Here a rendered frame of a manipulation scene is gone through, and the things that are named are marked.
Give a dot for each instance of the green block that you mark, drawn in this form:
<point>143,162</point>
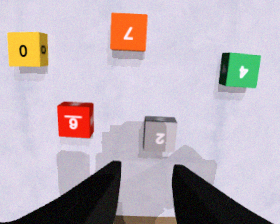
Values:
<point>239,70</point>

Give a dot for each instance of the grey block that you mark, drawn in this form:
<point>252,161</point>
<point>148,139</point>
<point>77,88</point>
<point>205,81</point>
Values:
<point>159,134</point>

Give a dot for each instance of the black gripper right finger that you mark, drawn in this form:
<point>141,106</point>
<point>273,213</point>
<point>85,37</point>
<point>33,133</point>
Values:
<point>197,202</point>

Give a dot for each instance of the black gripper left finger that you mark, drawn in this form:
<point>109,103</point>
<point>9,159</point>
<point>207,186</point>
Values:
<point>93,201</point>

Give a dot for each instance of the red number block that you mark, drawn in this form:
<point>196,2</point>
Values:
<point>75,119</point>

